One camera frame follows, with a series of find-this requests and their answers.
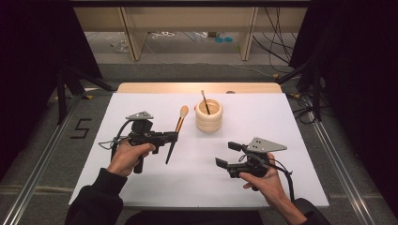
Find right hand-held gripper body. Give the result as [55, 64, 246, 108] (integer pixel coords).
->
[226, 136, 288, 192]

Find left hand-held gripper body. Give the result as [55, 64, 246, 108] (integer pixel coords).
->
[125, 111, 167, 174]

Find fan makeup brush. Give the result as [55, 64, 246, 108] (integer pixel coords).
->
[164, 105, 190, 166]

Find cream ribbed brush holder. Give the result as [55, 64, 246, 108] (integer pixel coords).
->
[194, 98, 224, 134]

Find small makeup brush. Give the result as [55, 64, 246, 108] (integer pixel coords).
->
[200, 89, 211, 115]

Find person's right hand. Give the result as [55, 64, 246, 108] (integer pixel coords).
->
[238, 152, 288, 208]

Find person's left hand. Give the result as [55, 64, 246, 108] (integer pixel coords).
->
[106, 138, 157, 178]

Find white table sheet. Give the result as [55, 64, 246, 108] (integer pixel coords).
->
[69, 92, 330, 209]

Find black metal stand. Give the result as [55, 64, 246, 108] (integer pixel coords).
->
[55, 65, 116, 126]
[274, 55, 324, 122]

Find wooden shelf unit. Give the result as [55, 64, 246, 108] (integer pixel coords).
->
[72, 6, 310, 62]

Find dark curtain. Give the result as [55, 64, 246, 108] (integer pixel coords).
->
[0, 0, 103, 181]
[289, 0, 398, 217]

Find right hand-held gripper cable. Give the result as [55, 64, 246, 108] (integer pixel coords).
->
[237, 152, 296, 202]

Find hand-held gripper cable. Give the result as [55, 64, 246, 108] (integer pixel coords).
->
[237, 152, 296, 202]
[98, 119, 133, 161]

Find left hand-held gripper cable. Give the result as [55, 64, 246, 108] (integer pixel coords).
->
[98, 119, 133, 161]

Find metal floor rail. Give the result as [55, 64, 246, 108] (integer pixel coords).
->
[0, 95, 83, 225]
[307, 111, 378, 225]

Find white cable bundle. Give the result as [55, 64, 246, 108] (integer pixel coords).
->
[182, 30, 210, 42]

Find black floor cables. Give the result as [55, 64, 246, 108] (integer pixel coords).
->
[252, 7, 302, 75]

